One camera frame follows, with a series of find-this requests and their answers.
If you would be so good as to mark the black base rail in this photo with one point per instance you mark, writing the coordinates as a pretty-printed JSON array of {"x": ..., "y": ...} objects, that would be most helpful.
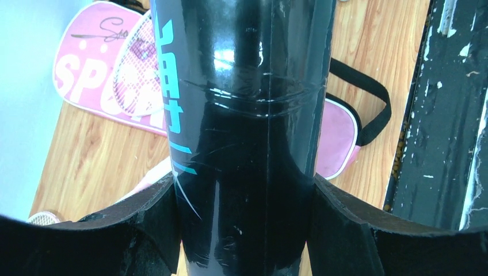
[{"x": 440, "y": 178}]

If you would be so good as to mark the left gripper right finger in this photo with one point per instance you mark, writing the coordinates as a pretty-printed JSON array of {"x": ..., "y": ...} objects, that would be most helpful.
[{"x": 351, "y": 237}]

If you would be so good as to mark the pink racket bag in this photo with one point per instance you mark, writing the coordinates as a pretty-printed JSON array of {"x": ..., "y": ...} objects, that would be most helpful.
[{"x": 83, "y": 76}]

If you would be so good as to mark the pink racket far left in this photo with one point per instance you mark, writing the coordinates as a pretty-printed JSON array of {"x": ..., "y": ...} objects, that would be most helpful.
[{"x": 152, "y": 176}]

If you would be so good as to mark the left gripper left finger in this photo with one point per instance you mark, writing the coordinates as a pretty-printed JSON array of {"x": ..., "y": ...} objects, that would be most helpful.
[{"x": 136, "y": 236}]

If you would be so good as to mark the black shuttlecock tube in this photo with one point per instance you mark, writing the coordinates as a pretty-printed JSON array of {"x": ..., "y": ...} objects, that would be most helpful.
[{"x": 243, "y": 85}]

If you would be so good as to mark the pink racket on bag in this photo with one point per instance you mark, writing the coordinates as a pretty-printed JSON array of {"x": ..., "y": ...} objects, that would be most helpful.
[{"x": 136, "y": 84}]

